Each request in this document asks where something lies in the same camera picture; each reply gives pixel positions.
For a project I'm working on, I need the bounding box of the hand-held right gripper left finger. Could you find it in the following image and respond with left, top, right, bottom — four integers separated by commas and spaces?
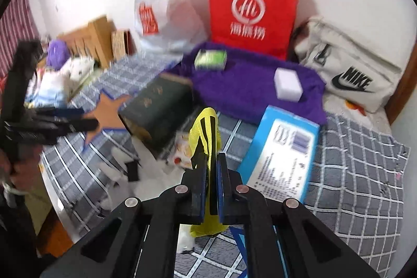
39, 152, 211, 278

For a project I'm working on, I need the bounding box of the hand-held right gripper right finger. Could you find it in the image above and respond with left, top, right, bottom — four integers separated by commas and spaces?
215, 152, 382, 278

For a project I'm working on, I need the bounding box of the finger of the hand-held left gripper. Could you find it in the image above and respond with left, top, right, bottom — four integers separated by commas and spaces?
20, 118, 100, 146
33, 106, 86, 120

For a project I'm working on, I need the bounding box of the small printed snack packet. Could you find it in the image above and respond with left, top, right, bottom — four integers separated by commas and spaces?
168, 131, 193, 168

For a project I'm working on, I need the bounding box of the white glove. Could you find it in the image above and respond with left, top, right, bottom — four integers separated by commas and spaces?
99, 146, 140, 212

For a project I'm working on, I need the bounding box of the yellow zip pouch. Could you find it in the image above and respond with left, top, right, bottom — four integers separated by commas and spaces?
188, 107, 229, 238

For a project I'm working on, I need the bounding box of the green foil packet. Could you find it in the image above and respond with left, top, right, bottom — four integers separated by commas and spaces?
194, 49, 228, 71

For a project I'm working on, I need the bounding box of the person's left hand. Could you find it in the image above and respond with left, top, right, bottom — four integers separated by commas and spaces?
0, 144, 44, 192

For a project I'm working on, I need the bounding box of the white spotted pillow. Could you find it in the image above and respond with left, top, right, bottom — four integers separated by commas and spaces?
60, 57, 96, 84

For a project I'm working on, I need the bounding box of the purple plush toy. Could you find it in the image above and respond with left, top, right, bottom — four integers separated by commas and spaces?
46, 40, 70, 70

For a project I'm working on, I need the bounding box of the striped red curtain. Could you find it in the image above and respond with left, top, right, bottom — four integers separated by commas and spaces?
0, 0, 40, 77

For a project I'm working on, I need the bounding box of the blue flat box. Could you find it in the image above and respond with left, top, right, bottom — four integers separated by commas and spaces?
236, 105, 320, 205

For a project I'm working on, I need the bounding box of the small black block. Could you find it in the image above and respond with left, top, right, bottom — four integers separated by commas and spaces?
126, 160, 142, 183

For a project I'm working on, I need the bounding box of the wooden headboard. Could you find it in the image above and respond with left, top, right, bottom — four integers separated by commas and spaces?
57, 15, 117, 70

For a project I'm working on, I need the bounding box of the dark green box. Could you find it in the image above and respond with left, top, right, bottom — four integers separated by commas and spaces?
118, 73, 193, 159

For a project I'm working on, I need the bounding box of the purple fluffy towel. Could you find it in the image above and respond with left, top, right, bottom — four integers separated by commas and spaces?
168, 42, 328, 126

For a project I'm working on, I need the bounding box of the white sponge block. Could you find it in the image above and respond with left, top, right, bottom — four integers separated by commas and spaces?
274, 67, 304, 101

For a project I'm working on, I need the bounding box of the grey checked bedsheet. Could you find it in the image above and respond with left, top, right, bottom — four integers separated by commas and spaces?
41, 53, 411, 278

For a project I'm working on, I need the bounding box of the white flower-print sheet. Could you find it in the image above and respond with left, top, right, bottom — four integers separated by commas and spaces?
322, 92, 391, 135

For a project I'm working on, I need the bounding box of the beige canvas bag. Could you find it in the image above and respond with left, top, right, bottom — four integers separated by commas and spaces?
291, 16, 403, 113

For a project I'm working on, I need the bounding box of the brown wooden bed board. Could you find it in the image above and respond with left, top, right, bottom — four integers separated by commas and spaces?
384, 47, 417, 125

